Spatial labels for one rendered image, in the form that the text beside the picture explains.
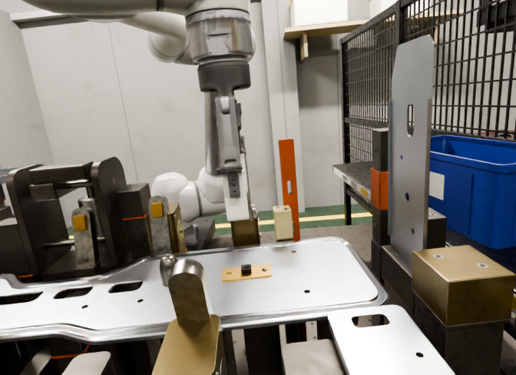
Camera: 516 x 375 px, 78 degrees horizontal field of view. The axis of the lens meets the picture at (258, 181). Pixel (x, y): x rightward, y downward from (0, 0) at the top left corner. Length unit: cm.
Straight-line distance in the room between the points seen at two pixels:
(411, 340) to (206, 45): 43
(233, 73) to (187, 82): 330
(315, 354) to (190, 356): 16
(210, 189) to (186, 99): 256
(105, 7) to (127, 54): 351
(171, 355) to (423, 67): 46
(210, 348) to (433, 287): 28
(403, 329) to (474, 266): 12
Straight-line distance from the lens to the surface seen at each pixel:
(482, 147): 80
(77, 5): 47
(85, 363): 49
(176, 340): 38
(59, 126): 436
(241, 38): 46
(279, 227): 64
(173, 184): 126
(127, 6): 47
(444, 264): 47
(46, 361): 74
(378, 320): 85
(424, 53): 50
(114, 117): 404
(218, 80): 45
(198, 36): 46
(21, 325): 60
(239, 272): 56
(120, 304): 56
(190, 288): 36
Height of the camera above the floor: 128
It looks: 14 degrees down
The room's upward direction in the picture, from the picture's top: 6 degrees counter-clockwise
